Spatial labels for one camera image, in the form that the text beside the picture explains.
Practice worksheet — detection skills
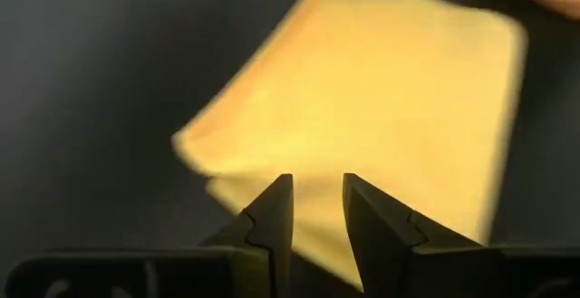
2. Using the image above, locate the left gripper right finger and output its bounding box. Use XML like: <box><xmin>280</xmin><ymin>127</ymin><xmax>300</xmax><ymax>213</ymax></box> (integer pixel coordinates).
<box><xmin>343</xmin><ymin>173</ymin><xmax>484</xmax><ymax>298</ymax></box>

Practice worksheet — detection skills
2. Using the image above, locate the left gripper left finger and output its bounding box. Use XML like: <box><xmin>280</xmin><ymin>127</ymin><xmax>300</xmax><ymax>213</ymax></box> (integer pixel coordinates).
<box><xmin>201</xmin><ymin>174</ymin><xmax>295</xmax><ymax>298</ymax></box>

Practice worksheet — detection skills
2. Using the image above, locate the yellow microfiber towel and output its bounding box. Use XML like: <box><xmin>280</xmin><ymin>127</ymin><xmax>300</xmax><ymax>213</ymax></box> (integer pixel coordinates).
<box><xmin>170</xmin><ymin>0</ymin><xmax>529</xmax><ymax>290</ymax></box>

